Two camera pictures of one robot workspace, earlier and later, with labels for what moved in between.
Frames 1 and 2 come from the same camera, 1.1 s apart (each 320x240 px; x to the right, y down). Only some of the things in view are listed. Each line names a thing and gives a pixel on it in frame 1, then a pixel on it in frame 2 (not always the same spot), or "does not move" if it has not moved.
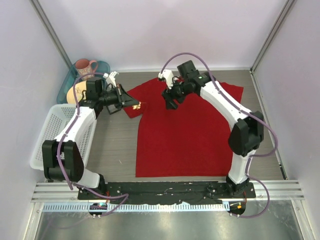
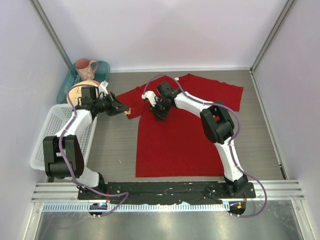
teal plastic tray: x=73 y=77 does not move
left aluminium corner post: x=38 y=9 does not move
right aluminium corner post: x=271 y=36 does not move
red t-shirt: x=191 y=140 does not move
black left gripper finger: x=126 y=100 -> x=118 y=106
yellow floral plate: x=79 y=88 does not move
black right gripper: x=169 y=93 -> x=159 y=116
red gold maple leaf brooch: x=137 y=106 -> x=128 y=112
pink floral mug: x=83 y=66 does not move
